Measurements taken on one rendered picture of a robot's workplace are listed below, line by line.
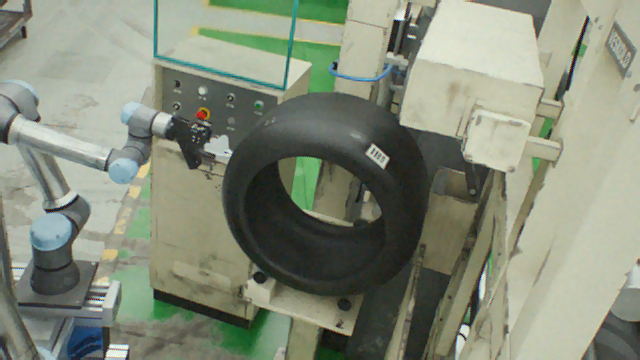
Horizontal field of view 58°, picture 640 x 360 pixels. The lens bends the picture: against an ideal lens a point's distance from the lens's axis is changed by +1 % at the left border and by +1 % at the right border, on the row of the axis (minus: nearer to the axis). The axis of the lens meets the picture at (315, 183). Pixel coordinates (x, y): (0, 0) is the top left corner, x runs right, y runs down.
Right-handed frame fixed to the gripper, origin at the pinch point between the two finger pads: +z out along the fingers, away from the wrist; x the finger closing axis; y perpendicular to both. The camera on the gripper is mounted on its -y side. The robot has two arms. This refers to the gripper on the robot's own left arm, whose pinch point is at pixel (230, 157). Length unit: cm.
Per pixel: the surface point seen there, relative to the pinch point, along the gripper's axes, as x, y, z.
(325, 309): -3, -40, 43
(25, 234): 67, -139, -126
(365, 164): -12.1, 20.6, 39.5
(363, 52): 28, 35, 26
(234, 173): -12.0, 3.3, 5.8
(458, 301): 22, -37, 85
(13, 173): 114, -143, -172
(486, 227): 22, -5, 82
